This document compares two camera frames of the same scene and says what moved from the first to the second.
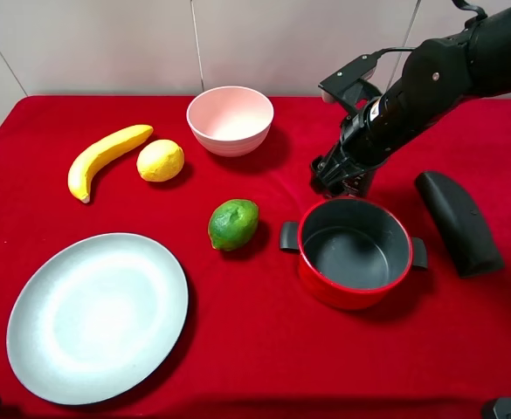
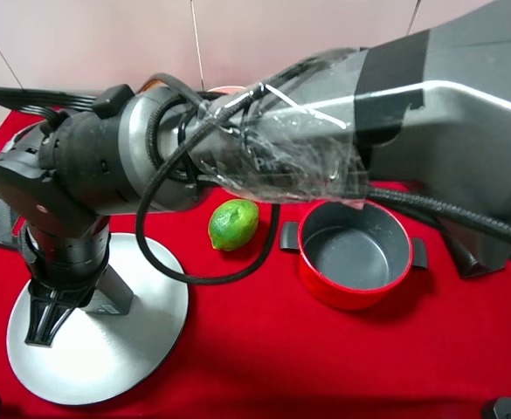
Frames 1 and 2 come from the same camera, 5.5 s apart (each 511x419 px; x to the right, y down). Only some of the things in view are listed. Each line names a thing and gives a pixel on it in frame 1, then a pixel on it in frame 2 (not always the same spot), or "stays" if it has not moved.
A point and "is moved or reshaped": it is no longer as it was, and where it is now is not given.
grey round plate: (97, 319) stays
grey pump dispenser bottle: (358, 184) is moved or reshaped
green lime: (231, 223) stays
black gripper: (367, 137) → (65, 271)
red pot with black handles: (354, 252) stays
